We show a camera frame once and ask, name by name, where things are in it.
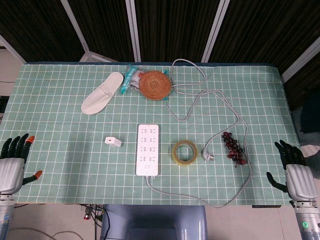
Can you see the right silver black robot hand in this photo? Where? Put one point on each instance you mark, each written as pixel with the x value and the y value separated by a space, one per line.
pixel 300 180

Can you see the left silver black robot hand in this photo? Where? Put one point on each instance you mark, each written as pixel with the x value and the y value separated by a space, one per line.
pixel 10 172

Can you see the small white adapter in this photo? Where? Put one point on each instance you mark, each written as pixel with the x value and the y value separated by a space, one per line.
pixel 112 141

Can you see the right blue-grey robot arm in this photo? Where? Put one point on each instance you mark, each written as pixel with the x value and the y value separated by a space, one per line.
pixel 306 222

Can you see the white power strip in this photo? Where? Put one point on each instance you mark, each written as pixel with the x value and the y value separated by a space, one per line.
pixel 147 150

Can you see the black table edge bar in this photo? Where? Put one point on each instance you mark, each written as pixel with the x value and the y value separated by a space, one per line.
pixel 266 206

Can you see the green checked tablecloth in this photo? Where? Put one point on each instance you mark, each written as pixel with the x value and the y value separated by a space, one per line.
pixel 62 137

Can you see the dark red grape bunch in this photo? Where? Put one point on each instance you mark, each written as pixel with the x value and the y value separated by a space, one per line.
pixel 231 145

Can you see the clear yellowish tape roll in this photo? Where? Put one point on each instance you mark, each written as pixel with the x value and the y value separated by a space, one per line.
pixel 185 162

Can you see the white disposable slipper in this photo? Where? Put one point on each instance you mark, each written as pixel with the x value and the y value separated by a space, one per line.
pixel 100 97

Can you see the blue-grey robot torso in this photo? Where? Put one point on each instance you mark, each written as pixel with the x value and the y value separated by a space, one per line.
pixel 150 217

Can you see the teal plastic snack packet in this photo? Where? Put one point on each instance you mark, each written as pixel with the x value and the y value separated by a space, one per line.
pixel 127 80
pixel 165 99

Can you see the round woven rattan coaster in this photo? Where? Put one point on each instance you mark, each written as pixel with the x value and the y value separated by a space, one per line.
pixel 155 85

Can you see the dark folding partition screen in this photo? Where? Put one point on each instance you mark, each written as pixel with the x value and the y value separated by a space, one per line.
pixel 175 25

